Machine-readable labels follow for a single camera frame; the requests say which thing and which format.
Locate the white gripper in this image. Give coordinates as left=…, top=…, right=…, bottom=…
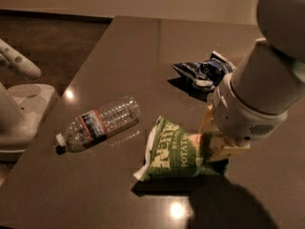
left=199, top=73, right=288, bottom=162

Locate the green jalapeno chip bag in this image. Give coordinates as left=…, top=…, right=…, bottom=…
left=133, top=116, right=229, bottom=182

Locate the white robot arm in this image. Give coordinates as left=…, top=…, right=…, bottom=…
left=199, top=0, right=305, bottom=162

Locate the white spotted robot base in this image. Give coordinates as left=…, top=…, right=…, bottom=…
left=0, top=39, right=59, bottom=162

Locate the blue crumpled chip bag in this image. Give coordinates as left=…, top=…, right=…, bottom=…
left=173, top=51, right=236, bottom=92

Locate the clear plastic water bottle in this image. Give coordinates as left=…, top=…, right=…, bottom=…
left=55, top=95, right=140, bottom=155

